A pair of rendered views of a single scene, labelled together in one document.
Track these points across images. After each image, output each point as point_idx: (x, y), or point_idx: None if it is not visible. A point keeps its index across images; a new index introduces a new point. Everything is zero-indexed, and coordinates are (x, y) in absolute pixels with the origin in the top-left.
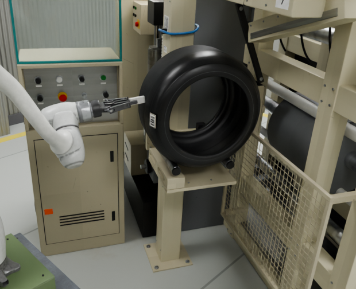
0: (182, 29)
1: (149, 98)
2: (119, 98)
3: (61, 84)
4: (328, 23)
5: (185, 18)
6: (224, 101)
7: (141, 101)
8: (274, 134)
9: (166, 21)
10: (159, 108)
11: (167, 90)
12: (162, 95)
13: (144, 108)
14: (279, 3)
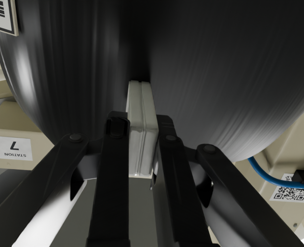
0: (255, 156)
1: (69, 108)
2: (213, 231)
3: None
4: None
5: (244, 170)
6: None
7: (127, 99)
8: None
9: (288, 192)
10: None
11: (23, 110)
12: (20, 102)
13: (114, 51)
14: (20, 142)
